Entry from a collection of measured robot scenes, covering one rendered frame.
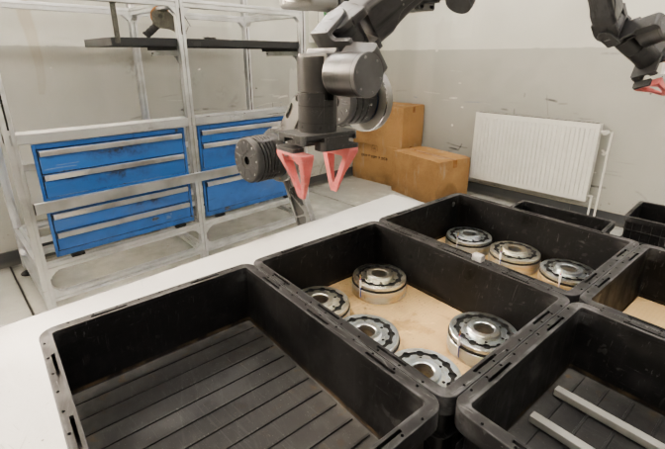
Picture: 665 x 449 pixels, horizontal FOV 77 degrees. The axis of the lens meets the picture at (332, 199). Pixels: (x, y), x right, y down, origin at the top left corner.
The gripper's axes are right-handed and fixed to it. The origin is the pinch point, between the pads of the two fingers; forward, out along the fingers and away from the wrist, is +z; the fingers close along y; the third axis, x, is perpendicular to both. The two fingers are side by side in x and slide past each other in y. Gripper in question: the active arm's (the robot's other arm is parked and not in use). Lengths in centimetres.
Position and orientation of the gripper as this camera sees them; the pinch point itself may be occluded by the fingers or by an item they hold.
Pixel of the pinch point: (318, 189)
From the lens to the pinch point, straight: 65.0
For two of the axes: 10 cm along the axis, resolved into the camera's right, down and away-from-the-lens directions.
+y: 7.7, -2.0, 6.1
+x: -6.4, -2.5, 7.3
